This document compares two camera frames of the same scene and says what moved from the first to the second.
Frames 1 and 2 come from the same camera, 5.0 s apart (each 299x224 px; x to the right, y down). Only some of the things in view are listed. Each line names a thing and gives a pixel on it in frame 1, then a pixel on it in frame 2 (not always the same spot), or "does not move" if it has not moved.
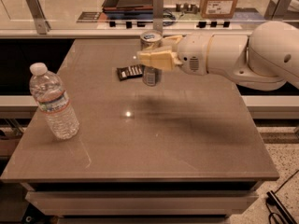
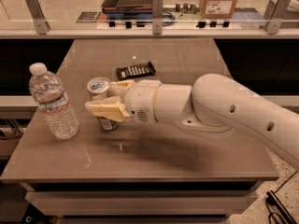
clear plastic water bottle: [54, 102] does not move
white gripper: [192, 54] → [141, 102]
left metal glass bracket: [43, 25] does not move
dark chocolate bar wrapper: [131, 71] does not move
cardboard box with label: [220, 1] does not move
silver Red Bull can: [150, 39] → [99, 88]
